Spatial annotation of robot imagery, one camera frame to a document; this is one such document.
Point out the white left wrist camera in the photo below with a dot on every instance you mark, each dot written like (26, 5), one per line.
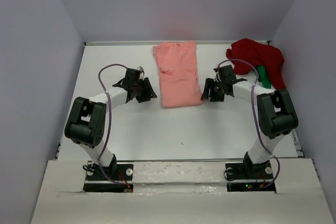
(142, 72)

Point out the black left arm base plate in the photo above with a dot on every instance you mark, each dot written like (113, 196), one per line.
(120, 182)

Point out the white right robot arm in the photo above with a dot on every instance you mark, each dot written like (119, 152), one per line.
(274, 118)

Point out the red t shirt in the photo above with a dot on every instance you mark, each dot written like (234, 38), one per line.
(248, 53)

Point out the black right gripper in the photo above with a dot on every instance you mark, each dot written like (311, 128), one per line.
(209, 84)

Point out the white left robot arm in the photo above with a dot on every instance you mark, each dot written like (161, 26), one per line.
(90, 119)

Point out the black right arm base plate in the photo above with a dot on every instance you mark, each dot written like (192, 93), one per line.
(239, 180)

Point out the pink t shirt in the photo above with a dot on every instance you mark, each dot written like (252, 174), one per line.
(178, 76)

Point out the green t shirt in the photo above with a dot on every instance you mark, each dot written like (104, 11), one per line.
(263, 84)

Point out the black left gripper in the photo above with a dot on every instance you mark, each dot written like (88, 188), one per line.
(150, 94)

